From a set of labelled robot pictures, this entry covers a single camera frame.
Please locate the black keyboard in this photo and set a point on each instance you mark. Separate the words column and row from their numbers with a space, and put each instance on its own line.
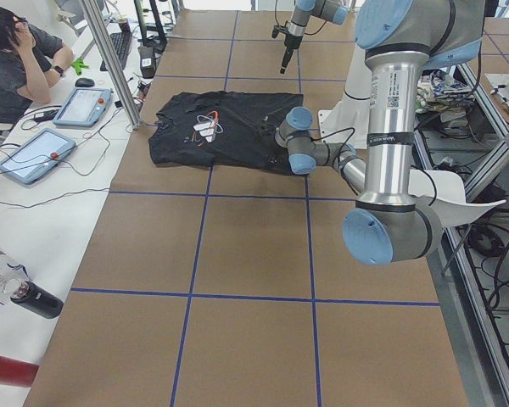
column 121, row 42

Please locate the black computer mouse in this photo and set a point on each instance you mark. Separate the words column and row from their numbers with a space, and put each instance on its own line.
column 84, row 82

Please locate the black box with label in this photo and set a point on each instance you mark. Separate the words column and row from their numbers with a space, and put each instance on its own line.
column 147, row 62

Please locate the seated person in grey shirt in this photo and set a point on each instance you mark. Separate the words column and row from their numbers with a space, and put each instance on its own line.
column 32, row 61

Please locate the white plastic chair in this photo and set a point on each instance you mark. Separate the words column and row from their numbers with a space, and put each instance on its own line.
column 450, row 203

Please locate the black graphic t-shirt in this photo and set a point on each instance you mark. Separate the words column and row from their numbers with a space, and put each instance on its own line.
column 220, row 128

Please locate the red cylinder bottle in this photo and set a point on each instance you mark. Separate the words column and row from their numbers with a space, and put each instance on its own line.
column 17, row 373

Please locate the blue teach pendant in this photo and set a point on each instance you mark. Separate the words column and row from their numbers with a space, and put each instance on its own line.
column 36, row 157
column 83, row 108

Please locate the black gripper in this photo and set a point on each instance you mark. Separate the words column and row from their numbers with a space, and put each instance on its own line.
column 265, row 128

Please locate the aluminium frame post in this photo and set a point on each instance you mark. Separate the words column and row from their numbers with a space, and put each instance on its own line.
column 100, row 35

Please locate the near blue teach pendant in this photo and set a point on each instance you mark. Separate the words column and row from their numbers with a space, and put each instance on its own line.
column 36, row 157

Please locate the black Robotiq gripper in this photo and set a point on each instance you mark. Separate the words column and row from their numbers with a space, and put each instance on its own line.
column 289, row 42

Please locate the far blue teach pendant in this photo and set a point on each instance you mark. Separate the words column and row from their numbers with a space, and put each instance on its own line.
column 83, row 108

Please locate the black water bottle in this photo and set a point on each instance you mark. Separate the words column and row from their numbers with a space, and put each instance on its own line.
column 34, row 298

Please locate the green plastic toy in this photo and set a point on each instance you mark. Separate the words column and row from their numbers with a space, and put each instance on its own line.
column 79, row 65

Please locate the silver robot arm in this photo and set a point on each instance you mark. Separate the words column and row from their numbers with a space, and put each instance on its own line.
column 326, row 10
column 400, row 39

